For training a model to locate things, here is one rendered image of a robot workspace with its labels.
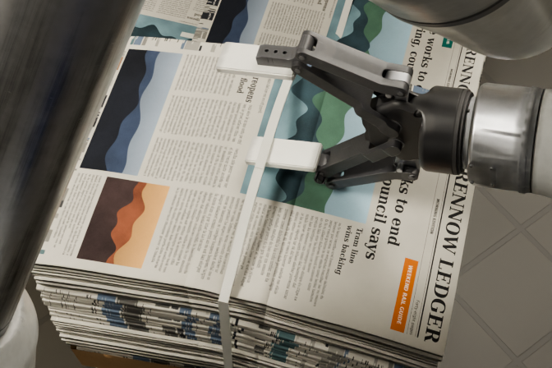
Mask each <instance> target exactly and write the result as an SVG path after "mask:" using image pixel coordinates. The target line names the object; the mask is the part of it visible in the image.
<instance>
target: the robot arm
mask: <svg viewBox="0 0 552 368"><path fill-rule="evenodd" d="M369 1H371V2H373V3H374V4H376V5H377V6H379V7H381V8H382V9H384V10H385V11H386V12H387V13H389V14H390V15H392V16H394V17H395V18H397V19H399V20H400V21H403V22H405V23H408V24H410V25H414V26H416V27H419V28H422V29H424V30H428V31H430V32H433V33H436V34H437V35H440V36H443V37H445V38H446V39H449V40H451V41H453V42H455V43H457V44H460V45H461V46H463V47H464V48H468V49H470V50H471V51H473V52H476V53H479V54H482V55H484V56H487V57H491V58H498V59H504V60H517V59H523V58H530V57H533V56H536V55H538V54H540V53H543V52H545V51H547V50H549V49H550V48H552V0H369ZM144 3H145V0H0V368H35V357H36V346H37V342H38V336H39V323H38V318H37V314H36V311H35V307H34V304H33V302H32V301H31V299H30V296H29V294H28V292H27V291H26V290H25V286H26V284H27V282H28V280H29V277H30V275H31V272H32V270H33V268H34V266H35V262H36V260H37V259H38V256H39V253H40V251H41V249H42V246H43V244H44V241H45V239H46V236H47V235H48V231H49V229H50V227H51V225H52V223H53V220H54V217H55V215H56V213H57V211H58V208H59V205H60V204H61V201H62V198H63V196H64V194H65V191H66V189H67V186H68V184H69V182H70V180H71V176H72V174H73V173H74V170H75V168H76V165H77V163H78V160H79V158H80V156H81V153H82V150H83V149H84V147H85V143H86V141H87V139H88V137H89V134H90V131H91V129H92V127H93V125H94V122H95V119H96V117H97V115H98V113H99V110H100V108H101V105H102V103H103V101H104V98H105V96H106V94H107V92H108V88H109V86H110V84H111V82H112V79H113V77H114V74H115V72H116V70H117V67H118V64H119V62H120V61H121V58H122V55H123V53H124V51H125V48H126V46H127V43H128V41H129V38H130V37H131V33H132V31H133V29H134V27H135V25H136V22H137V20H138V17H139V15H140V12H141V10H142V7H143V6H144ZM313 46H315V48H313ZM307 64H309V65H311V67H309V66H307ZM216 70H217V72H221V73H228V74H236V75H244V76H258V77H265V78H272V79H280V80H287V81H293V80H295V78H296V74H298V75H299V76H301V77H302V78H304V79H306V80H307V81H309V82H310V83H312V84H314V85H316V86H318V87H319V88H321V89H322V90H324V91H326V92H328V93H329V94H331V95H332V96H334V97H336V98H337V99H340V100H341V101H343V102H344V103H346V104H348V105H350V106H351V107H353V108H354V111H355V114H356V115H357V116H358V117H361V120H362V125H363V126H364V128H365V129H366V132H365V133H362V134H360V135H359V136H355V137H353V138H351V139H349V140H346V141H344V142H342V143H340V144H337V145H335V146H332V147H330V148H328V149H325V150H323V151H322V149H323V146H322V144H321V143H315V142H307V141H299V140H284V139H276V138H274V139H273V142H272V145H271V148H270V151H269V156H268V158H267V161H266V165H265V167H271V168H284V169H291V170H298V171H305V172H313V173H315V178H314V181H315V182H316V183H318V184H325V185H326V186H327V187H328V188H329V189H338V188H344V187H350V186H359V185H365V184H370V183H375V182H384V181H390V180H408V181H415V180H417V179H418V177H419V172H420V169H421V168H422V169H423V170H425V171H427V172H433V173H444V174H451V175H458V176H459V175H460V173H464V171H465V169H466V170H467V178H468V181H469V182H470V183H471V184H472V185H473V186H482V187H489V188H494V189H501V190H508V191H518V192H519V193H523V194H526V193H532V194H536V195H540V196H546V197H549V198H551V199H552V89H541V88H540V87H535V86H532V87H524V86H516V85H501V84H494V83H484V84H483V85H481V87H480V88H479V90H478V92H477V95H476V97H474V94H473V92H471V90H470V89H463V88H455V87H448V86H440V85H436V86H433V87H432V88H431V89H430V91H428V92H427V93H425V94H419V93H416V92H413V91H411V90H409V87H410V84H411V81H412V75H413V69H412V68H411V67H409V66H405V65H400V64H395V63H391V62H385V61H383V60H381V59H378V58H377V57H373V56H371V55H369V54H367V53H363V52H361V51H359V50H357V49H354V48H351V47H349V46H347V45H345V44H341V43H339V42H337V41H335V40H333V39H330V38H327V37H325V36H323V35H321V34H317V33H315V32H313V31H311V30H304V31H303V32H302V35H301V39H300V42H299V44H298V45H297V46H296V47H288V46H280V45H277V46H276V45H271V44H261V45H254V44H239V43H230V42H226V43H225V44H224V46H223V50H222V52H221V54H220V56H219V59H218V62H217V65H216ZM373 94H374V95H376V97H374V98H372V96H373ZM321 152H322V153H321ZM342 172H344V174H343V176H341V174H342ZM325 181H326V182H325Z"/></svg>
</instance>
